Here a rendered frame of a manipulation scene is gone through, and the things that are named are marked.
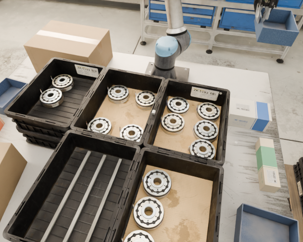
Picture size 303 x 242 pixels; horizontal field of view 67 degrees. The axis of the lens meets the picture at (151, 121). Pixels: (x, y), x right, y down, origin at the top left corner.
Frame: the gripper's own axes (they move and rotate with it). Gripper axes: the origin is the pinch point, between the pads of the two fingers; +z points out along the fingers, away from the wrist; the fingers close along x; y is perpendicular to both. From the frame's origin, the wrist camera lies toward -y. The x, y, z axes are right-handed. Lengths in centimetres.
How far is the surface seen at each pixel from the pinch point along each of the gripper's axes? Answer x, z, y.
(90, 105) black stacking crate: -68, 17, 51
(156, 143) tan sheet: -37, 26, 59
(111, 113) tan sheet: -61, 24, 47
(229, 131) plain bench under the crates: -5, 42, 34
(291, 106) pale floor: 65, 119, -70
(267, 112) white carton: 11.5, 34.5, 24.9
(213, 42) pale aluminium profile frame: -18, 96, -140
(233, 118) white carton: -4.2, 36.3, 30.2
